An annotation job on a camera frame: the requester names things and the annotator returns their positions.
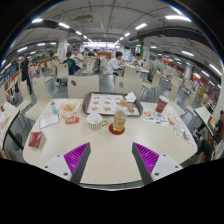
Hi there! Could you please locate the dark food tray with liner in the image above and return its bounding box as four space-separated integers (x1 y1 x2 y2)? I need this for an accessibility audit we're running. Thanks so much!
81 91 144 117

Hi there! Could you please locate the neighbouring beige table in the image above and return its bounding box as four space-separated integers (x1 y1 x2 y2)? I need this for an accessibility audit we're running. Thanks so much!
0 101 24 151
193 105 221 138

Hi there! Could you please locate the red paper cup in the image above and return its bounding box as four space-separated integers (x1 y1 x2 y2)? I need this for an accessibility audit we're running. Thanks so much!
155 95 170 114

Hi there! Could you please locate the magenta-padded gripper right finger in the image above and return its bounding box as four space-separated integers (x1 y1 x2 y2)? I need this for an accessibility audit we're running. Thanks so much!
131 142 184 186

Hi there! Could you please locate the red sauce packet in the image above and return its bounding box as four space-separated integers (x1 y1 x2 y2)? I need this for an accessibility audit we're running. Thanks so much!
65 116 81 125
167 114 177 126

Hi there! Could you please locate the red paper box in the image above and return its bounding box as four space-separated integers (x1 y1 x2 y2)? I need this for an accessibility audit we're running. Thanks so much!
27 130 48 150

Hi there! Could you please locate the ceiling air conditioner unit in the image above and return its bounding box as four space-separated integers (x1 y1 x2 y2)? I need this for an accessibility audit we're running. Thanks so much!
73 14 95 25

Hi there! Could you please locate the clear bottle of yellow tea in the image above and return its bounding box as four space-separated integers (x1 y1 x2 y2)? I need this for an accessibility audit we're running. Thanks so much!
112 98 129 133

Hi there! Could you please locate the group of ceiling lights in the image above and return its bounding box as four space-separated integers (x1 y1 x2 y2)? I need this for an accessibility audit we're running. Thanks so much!
0 13 224 88

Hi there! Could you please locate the white paper with red print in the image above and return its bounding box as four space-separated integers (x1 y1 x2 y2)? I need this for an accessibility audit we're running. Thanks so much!
184 136 198 150

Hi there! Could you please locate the white printed card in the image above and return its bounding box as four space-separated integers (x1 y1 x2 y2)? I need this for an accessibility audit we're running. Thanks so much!
38 113 61 130

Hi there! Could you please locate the flat round red coaster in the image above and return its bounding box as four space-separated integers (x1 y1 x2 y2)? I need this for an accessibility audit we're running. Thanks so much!
108 123 126 136

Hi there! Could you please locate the orange white food wrapper bag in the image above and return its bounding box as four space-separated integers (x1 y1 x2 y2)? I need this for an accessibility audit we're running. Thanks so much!
58 99 83 120

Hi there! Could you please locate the clear wrapped leaflet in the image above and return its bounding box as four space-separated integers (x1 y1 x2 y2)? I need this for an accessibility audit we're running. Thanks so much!
173 122 190 139

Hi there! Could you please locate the white paper napkin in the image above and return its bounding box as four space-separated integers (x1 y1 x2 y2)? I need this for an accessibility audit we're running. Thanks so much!
124 91 138 103

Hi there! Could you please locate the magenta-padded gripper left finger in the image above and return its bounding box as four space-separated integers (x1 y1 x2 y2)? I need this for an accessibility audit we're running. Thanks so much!
42 142 92 186

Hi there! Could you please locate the group of beige chairs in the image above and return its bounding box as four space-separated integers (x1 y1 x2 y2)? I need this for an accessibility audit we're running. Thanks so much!
49 54 201 118

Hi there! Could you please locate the brown houndstooth mug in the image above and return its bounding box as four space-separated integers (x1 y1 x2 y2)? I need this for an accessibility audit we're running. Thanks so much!
86 112 109 132

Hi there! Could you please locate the person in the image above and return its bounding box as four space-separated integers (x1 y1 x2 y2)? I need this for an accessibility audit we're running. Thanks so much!
132 52 144 68
204 109 224 161
72 48 84 70
49 53 61 73
105 51 125 75
19 54 33 96
63 51 77 76

